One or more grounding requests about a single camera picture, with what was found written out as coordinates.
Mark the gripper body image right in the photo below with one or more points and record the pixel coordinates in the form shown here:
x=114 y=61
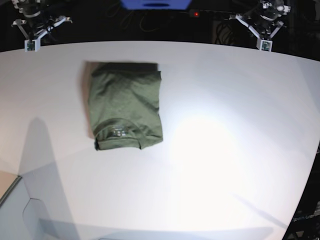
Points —
x=267 y=16

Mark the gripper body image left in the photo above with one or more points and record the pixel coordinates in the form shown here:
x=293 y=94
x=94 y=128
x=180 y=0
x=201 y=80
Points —
x=31 y=22

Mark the green t-shirt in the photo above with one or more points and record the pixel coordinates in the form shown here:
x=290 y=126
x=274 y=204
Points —
x=124 y=104

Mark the black power strip red light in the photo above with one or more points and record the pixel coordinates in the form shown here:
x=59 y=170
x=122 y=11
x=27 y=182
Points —
x=212 y=14

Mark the blue box at top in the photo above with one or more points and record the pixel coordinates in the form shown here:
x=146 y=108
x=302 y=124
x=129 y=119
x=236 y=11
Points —
x=155 y=4

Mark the grey panel at corner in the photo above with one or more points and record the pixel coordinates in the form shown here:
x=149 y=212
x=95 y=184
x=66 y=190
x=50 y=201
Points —
x=18 y=217

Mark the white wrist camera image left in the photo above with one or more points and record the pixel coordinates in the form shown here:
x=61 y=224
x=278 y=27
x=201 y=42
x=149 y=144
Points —
x=32 y=42

